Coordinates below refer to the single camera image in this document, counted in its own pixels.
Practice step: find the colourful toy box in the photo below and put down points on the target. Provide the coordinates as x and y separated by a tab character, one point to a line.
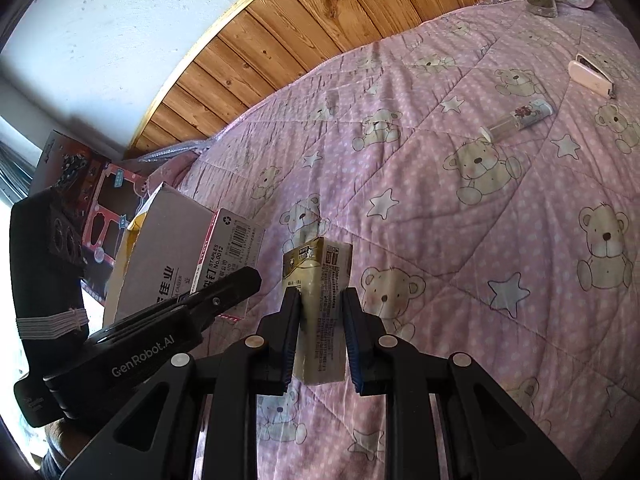
95	195

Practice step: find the grey cardboard box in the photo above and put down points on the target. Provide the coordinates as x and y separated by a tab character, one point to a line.
165	240

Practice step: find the pink case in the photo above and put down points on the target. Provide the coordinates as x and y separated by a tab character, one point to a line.
592	76

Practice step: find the bubble wrap sheet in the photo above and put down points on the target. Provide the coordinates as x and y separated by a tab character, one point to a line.
170	151

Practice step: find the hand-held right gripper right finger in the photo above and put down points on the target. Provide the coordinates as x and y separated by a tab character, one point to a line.
351	342

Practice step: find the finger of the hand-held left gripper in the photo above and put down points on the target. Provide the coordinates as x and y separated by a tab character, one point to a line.
230	290

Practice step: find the beige tissue pack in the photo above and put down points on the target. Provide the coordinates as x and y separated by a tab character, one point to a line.
320	300

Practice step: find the pink bear printed blanket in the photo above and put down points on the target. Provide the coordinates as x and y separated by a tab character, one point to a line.
450	240

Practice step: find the small clear floral tube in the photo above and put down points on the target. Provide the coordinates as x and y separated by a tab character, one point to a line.
517	120

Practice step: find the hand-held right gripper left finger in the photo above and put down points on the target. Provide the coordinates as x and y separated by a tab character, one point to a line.
290	342

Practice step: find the red and grey staple box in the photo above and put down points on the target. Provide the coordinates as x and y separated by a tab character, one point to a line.
235	245

